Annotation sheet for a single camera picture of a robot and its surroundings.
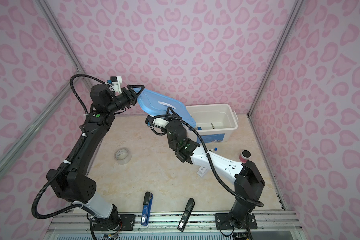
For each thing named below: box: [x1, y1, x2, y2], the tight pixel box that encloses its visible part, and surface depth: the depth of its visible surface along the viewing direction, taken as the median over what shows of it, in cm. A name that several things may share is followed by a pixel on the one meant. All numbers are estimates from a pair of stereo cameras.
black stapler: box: [177, 198, 195, 232], surface depth 73 cm
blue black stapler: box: [140, 191, 154, 226], surface depth 77 cm
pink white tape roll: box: [239, 149, 252, 163], surface depth 94 cm
